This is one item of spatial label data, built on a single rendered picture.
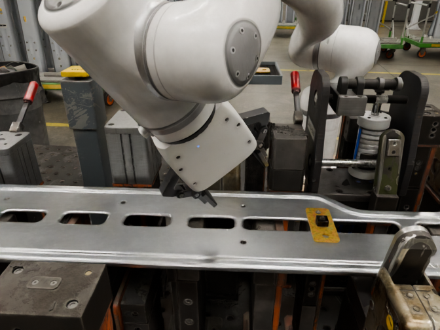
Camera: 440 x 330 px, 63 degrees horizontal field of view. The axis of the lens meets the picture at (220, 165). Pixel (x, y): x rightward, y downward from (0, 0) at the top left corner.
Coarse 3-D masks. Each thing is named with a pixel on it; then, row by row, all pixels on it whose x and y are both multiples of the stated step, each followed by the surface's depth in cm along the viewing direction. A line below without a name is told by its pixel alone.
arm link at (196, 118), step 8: (200, 104) 35; (208, 104) 36; (192, 112) 34; (200, 112) 35; (208, 112) 36; (184, 120) 34; (192, 120) 35; (200, 120) 35; (144, 128) 37; (168, 128) 35; (176, 128) 35; (184, 128) 35; (192, 128) 35; (144, 136) 37; (152, 136) 37; (160, 136) 36; (168, 136) 36; (176, 136) 36; (184, 136) 36
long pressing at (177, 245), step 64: (0, 192) 64; (64, 192) 64; (128, 192) 64; (256, 192) 64; (0, 256) 50; (64, 256) 50; (128, 256) 50; (192, 256) 50; (256, 256) 50; (320, 256) 50; (384, 256) 50
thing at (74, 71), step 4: (68, 68) 81; (72, 68) 81; (76, 68) 81; (80, 68) 81; (64, 72) 78; (68, 72) 78; (72, 72) 78; (76, 72) 78; (80, 72) 78; (84, 72) 78; (64, 76) 79; (68, 76) 78; (72, 76) 78; (76, 76) 78; (80, 76) 78; (84, 76) 78; (88, 76) 79
